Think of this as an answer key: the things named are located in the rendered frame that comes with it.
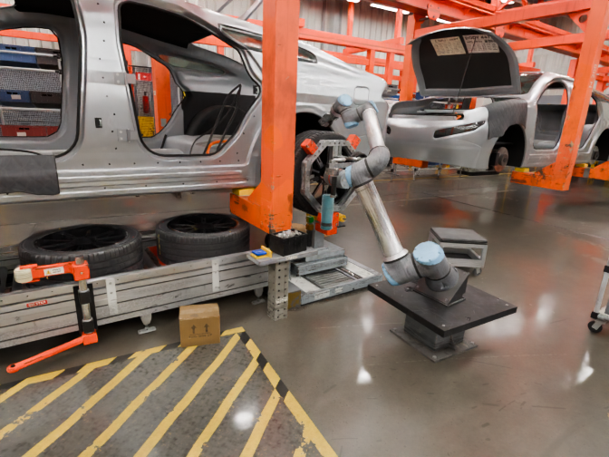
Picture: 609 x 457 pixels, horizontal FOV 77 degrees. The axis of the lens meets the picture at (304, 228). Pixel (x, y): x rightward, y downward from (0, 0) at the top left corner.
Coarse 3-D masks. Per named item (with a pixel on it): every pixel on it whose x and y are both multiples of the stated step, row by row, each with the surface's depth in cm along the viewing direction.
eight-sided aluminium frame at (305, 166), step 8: (320, 144) 274; (328, 144) 276; (336, 144) 280; (344, 144) 284; (320, 152) 274; (352, 152) 291; (304, 160) 272; (312, 160) 272; (304, 168) 271; (304, 176) 273; (304, 184) 274; (304, 192) 275; (352, 192) 302; (312, 200) 281; (344, 200) 301; (320, 208) 287; (336, 208) 296; (344, 208) 301
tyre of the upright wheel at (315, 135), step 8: (296, 136) 293; (304, 136) 285; (312, 136) 280; (320, 136) 280; (328, 136) 284; (336, 136) 289; (296, 144) 282; (296, 152) 276; (304, 152) 276; (296, 160) 274; (296, 168) 276; (296, 176) 278; (296, 184) 279; (296, 192) 281; (296, 200) 285; (304, 200) 288; (296, 208) 303; (304, 208) 289; (312, 208) 293
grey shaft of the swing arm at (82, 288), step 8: (80, 256) 193; (80, 264) 193; (80, 280) 195; (80, 288) 196; (88, 288) 200; (80, 296) 196; (88, 296) 198; (80, 304) 197; (88, 304) 200; (80, 312) 203; (88, 312) 201; (80, 320) 204; (88, 320) 202; (96, 320) 208; (80, 328) 205; (88, 328) 202; (96, 328) 210
